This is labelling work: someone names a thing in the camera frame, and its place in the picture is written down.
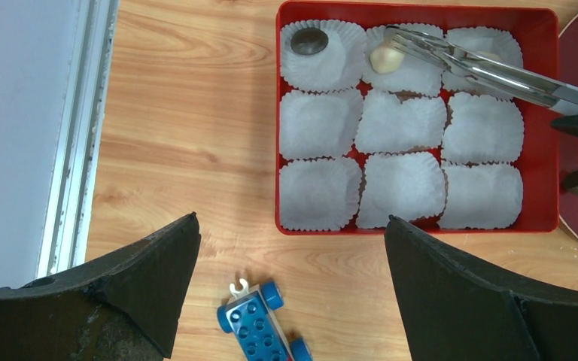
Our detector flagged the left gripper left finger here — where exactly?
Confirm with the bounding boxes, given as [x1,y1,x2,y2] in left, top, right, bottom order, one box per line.
[0,213,201,360]

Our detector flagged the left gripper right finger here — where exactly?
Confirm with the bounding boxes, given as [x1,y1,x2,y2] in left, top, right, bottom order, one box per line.
[385,216,578,360]

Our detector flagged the metal tongs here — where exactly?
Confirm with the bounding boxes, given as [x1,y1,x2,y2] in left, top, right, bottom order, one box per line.
[384,25,578,116]

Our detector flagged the red chocolate box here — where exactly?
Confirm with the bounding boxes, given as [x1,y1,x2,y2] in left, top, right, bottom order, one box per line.
[275,1,560,233]

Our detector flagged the white chocolate piece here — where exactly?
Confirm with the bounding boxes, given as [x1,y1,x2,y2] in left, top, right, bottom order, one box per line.
[369,44,406,74]

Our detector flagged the dark oval chocolate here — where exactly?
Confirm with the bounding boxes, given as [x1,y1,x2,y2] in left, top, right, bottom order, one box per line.
[290,27,329,56]

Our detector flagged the white heart chocolate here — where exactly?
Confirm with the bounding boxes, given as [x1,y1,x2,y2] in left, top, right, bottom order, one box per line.
[476,51,502,62]

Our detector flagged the blue red toy car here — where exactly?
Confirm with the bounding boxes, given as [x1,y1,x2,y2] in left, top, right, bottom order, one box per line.
[216,278,313,361]

